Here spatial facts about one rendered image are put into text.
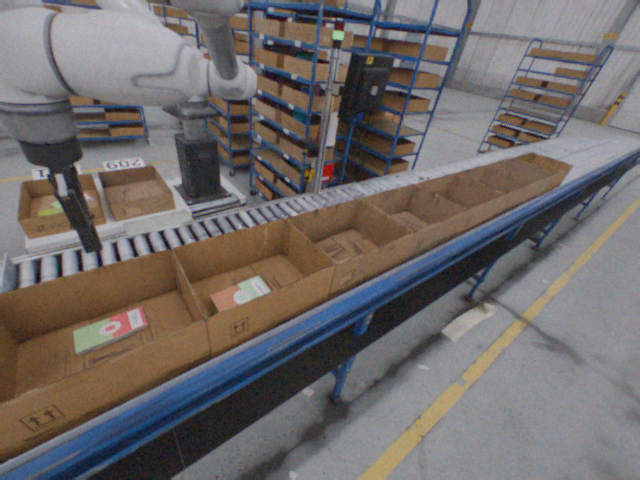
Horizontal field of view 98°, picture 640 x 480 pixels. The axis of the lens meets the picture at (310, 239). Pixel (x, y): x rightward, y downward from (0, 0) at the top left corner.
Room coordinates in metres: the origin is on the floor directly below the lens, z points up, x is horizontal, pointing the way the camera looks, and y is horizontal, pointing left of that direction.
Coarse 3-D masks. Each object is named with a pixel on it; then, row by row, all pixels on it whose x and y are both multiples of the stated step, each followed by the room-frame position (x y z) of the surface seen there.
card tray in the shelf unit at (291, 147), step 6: (282, 138) 2.44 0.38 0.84; (288, 138) 2.54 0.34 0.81; (294, 138) 2.58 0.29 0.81; (282, 144) 2.43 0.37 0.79; (288, 144) 2.36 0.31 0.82; (294, 144) 2.58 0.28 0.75; (288, 150) 2.36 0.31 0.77; (294, 150) 2.29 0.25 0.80; (300, 150) 2.23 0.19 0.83; (330, 150) 2.35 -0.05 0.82; (294, 156) 2.29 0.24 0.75; (300, 156) 2.23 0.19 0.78; (306, 156) 2.18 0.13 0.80; (330, 156) 2.36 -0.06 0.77; (306, 162) 2.19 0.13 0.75
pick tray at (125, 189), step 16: (112, 176) 1.37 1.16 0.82; (128, 176) 1.42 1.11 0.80; (144, 176) 1.48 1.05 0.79; (160, 176) 1.40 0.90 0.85; (112, 192) 1.30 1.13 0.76; (128, 192) 1.32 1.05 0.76; (144, 192) 1.35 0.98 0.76; (160, 192) 1.37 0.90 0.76; (112, 208) 1.06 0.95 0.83; (128, 208) 1.10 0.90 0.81; (144, 208) 1.14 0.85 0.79; (160, 208) 1.19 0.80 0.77
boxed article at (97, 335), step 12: (132, 312) 0.47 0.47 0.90; (96, 324) 0.42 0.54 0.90; (108, 324) 0.42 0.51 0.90; (120, 324) 0.43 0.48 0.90; (132, 324) 0.43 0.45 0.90; (144, 324) 0.44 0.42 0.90; (84, 336) 0.38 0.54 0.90; (96, 336) 0.38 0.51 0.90; (108, 336) 0.39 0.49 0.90; (120, 336) 0.40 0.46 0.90; (84, 348) 0.35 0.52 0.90; (96, 348) 0.36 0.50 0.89
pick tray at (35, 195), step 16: (80, 176) 1.28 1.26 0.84; (32, 192) 1.14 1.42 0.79; (48, 192) 1.18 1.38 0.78; (96, 192) 1.13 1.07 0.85; (32, 208) 1.05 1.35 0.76; (48, 208) 1.07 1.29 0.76; (96, 208) 1.02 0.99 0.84; (32, 224) 0.87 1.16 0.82; (48, 224) 0.90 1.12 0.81; (64, 224) 0.93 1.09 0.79; (96, 224) 1.00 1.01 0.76
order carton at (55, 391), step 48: (48, 288) 0.42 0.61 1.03; (96, 288) 0.47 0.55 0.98; (144, 288) 0.54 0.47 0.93; (0, 336) 0.31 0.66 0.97; (48, 336) 0.37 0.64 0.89; (144, 336) 0.41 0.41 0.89; (192, 336) 0.36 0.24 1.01; (0, 384) 0.23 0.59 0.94; (48, 384) 0.20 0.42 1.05; (96, 384) 0.24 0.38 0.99; (144, 384) 0.28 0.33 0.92; (0, 432) 0.14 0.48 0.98; (48, 432) 0.17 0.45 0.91
